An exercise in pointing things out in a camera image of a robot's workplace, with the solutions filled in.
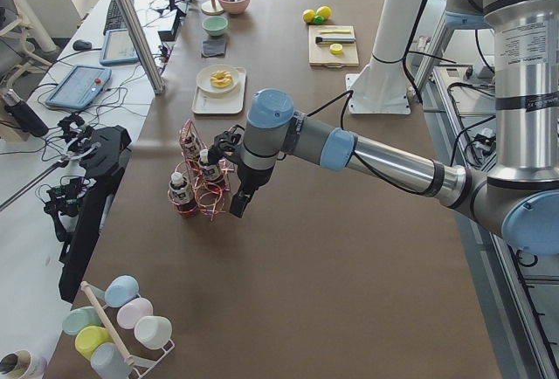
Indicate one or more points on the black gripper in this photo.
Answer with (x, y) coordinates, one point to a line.
(250, 178)

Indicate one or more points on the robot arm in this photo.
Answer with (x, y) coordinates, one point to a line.
(517, 199)

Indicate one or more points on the tea bottle front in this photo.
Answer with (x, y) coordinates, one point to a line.
(182, 194)

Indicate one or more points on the tea bottle back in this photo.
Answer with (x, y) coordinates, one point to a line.
(190, 146)

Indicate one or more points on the white serving tray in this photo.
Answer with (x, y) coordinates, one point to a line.
(209, 99)

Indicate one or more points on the yellow donut pastry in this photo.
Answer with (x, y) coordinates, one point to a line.
(221, 79)

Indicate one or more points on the white plate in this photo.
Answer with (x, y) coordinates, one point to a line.
(203, 78)

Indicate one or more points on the blue cup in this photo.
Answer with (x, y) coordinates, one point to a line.
(121, 290)

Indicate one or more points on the grey folded cloth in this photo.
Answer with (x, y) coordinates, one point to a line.
(214, 47)

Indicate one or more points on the white cup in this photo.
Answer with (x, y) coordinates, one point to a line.
(153, 332)

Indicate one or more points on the pink cup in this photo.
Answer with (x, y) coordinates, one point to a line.
(130, 313)

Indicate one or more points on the wooden cutting board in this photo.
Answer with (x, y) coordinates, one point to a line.
(319, 55)

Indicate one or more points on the half lemon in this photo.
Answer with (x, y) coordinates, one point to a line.
(336, 49)

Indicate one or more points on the green bowl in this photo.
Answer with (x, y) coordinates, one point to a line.
(215, 26)

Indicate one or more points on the metal muddler tool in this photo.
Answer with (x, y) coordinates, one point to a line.
(329, 39)

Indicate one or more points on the yellow plastic knife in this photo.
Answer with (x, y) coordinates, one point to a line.
(335, 31)

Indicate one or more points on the green lime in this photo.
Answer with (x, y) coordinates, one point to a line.
(318, 20)

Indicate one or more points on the blue teach pendant far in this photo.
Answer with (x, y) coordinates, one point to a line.
(118, 48)

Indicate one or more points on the blue teach pendant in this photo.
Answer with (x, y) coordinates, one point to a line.
(80, 87)
(118, 48)

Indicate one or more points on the yellow lemon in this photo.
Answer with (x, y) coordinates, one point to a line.
(308, 16)
(324, 11)

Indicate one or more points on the blue teach pendant near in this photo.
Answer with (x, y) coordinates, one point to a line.
(80, 87)

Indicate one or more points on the green cup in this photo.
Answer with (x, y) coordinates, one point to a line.
(79, 318)

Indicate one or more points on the yellow cup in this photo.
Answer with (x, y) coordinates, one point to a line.
(89, 339)

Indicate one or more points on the grey-blue cup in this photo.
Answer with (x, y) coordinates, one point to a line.
(107, 362)

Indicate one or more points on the black keyboard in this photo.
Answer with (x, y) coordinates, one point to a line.
(114, 18)

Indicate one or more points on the black computer mouse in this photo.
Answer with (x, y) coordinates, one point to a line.
(81, 45)

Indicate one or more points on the black water bottle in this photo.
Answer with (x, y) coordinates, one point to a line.
(25, 117)

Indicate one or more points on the copper wire bottle rack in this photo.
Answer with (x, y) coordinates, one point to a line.
(211, 203)

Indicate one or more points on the white wire cup rack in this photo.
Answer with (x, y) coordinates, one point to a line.
(146, 360)

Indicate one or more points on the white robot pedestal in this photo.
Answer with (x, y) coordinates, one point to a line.
(381, 87)

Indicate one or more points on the wooden rack handle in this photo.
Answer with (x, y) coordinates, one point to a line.
(123, 350)

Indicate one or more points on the aluminium frame post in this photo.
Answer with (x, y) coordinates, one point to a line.
(141, 46)

